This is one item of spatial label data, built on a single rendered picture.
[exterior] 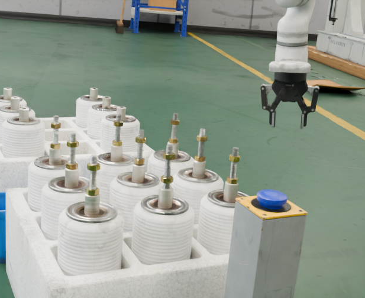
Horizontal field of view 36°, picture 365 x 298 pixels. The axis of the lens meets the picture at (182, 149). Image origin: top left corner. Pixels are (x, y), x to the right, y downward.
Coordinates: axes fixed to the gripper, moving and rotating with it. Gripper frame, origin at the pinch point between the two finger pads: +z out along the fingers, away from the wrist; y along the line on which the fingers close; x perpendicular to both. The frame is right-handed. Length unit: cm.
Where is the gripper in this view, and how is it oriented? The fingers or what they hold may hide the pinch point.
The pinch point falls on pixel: (287, 122)
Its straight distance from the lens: 140.8
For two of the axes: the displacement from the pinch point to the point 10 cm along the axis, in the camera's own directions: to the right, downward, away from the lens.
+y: -9.7, -0.7, 2.2
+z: 0.2, 9.3, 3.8
